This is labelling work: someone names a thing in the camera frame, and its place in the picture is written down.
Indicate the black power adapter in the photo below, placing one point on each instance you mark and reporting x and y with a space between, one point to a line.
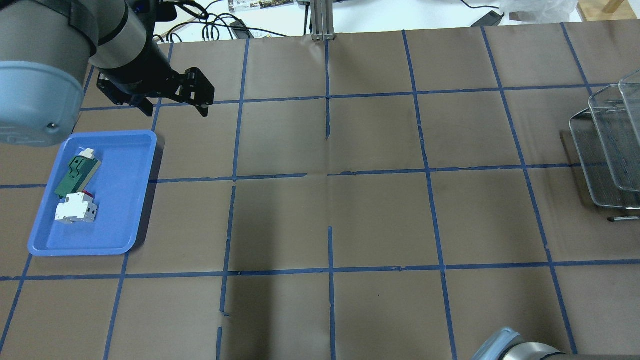
491 19

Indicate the crumpled plastic bag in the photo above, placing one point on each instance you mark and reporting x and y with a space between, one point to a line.
539 11

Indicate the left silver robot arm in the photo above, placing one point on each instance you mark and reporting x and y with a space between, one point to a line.
47 47

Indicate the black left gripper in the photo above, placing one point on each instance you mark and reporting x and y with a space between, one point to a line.
142 72

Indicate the blue plastic tray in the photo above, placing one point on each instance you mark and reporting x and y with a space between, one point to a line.
119 189

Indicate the wooden board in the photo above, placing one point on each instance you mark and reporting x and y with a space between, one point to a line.
606 10

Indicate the wire mesh basket shelf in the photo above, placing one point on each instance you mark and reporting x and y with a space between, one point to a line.
607 139

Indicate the green circuit board module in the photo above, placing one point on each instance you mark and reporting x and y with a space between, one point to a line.
80 170

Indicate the white circuit breaker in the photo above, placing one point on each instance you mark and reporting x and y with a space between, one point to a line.
76 208

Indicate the aluminium frame post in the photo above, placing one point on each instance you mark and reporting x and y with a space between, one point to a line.
322 20

